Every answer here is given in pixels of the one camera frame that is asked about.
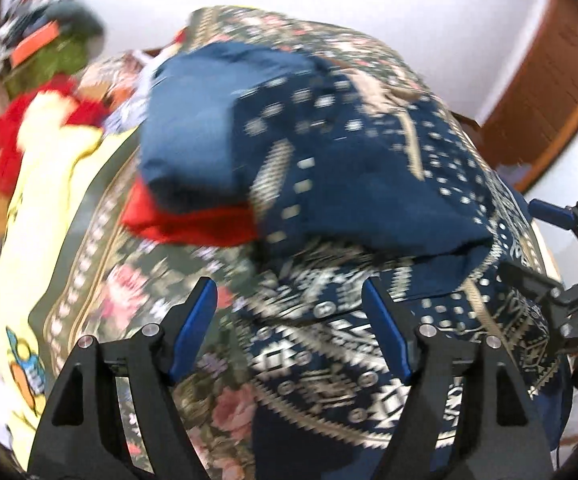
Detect navy patterned hooded garment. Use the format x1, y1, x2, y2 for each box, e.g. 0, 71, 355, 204
217, 54, 571, 479

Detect green floral bedspread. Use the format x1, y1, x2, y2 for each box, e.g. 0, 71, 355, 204
27, 6, 494, 479

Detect red folded garment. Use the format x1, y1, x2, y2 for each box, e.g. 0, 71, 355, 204
120, 178, 257, 247

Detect yellow garment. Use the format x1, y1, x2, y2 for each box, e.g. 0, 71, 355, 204
0, 91, 140, 466

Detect folded blue denim jeans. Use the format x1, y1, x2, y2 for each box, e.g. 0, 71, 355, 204
139, 41, 321, 214

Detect red plush toy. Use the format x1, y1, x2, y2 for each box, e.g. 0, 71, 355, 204
0, 74, 110, 196

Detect green patterned storage bag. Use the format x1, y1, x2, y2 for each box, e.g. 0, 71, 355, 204
4, 35, 88, 99

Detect orange box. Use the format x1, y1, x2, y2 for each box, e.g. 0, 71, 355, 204
10, 21, 60, 68

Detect pile of clutter with boxes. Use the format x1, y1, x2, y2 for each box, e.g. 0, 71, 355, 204
0, 0, 104, 74

